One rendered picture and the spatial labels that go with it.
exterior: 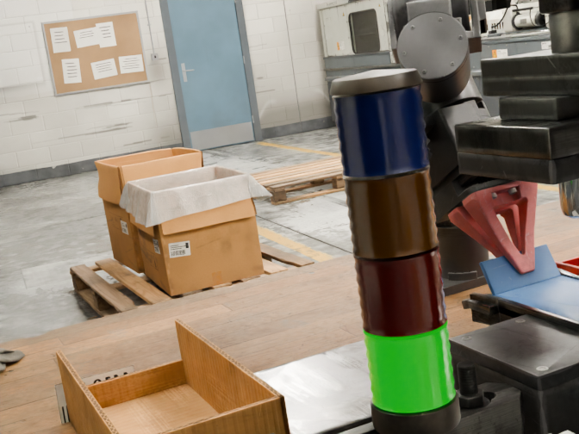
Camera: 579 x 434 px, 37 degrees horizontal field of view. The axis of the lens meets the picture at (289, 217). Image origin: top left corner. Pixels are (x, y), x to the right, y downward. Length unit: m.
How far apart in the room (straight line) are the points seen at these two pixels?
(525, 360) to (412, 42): 0.27
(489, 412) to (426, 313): 0.21
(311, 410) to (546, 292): 0.21
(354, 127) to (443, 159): 0.40
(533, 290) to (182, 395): 0.34
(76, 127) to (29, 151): 0.65
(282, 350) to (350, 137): 0.59
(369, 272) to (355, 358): 0.46
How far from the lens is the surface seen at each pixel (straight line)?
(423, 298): 0.38
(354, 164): 0.37
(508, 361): 0.62
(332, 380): 0.79
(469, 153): 0.63
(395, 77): 0.36
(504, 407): 0.58
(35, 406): 0.93
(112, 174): 4.74
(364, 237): 0.37
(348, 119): 0.36
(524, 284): 0.76
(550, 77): 0.61
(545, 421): 0.60
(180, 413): 0.81
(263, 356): 0.93
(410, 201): 0.37
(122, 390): 0.86
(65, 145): 11.42
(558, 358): 0.62
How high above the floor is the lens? 1.21
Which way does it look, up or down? 11 degrees down
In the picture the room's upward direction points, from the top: 8 degrees counter-clockwise
